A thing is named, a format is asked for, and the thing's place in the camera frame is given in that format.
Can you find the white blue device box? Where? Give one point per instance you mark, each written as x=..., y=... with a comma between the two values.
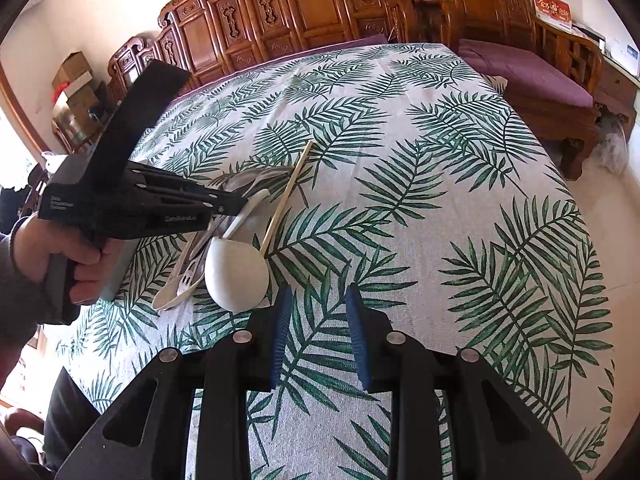
x=624, y=55

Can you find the red decorated box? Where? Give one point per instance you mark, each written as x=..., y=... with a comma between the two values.
x=554, y=12

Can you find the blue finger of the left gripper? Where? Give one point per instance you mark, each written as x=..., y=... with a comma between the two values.
x=162, y=182
x=175, y=209

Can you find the large white ladle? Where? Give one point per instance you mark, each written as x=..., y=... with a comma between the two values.
x=236, y=274

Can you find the grey rectangular utensil tray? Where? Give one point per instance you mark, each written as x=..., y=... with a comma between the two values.
x=117, y=276

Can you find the white soup spoon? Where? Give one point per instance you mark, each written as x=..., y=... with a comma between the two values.
x=167, y=298

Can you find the palm leaf print tablecloth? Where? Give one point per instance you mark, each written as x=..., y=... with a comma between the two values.
x=426, y=190

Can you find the clear plastic bag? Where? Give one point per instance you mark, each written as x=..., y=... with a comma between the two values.
x=611, y=151

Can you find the stainless steel spoon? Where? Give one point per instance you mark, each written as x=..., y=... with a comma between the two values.
x=247, y=180

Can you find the light bamboo chopstick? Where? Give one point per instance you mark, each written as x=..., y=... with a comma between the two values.
x=278, y=213

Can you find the white plastic fork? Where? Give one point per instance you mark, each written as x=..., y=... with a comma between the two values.
x=195, y=256

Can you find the stacked cardboard boxes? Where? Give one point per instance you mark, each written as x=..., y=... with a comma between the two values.
x=80, y=106

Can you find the wooden side table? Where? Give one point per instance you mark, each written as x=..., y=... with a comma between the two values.
x=617, y=90

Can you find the carved wooden long bench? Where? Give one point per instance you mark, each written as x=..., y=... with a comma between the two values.
x=216, y=38

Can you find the carved wooden armchair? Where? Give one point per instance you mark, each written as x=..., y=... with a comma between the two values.
x=513, y=23

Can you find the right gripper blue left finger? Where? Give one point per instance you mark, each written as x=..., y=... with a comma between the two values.
x=144, y=434

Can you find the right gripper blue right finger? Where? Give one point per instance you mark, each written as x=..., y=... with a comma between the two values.
x=492, y=433

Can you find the purple armchair cushion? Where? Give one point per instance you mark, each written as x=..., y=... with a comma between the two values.
x=525, y=72

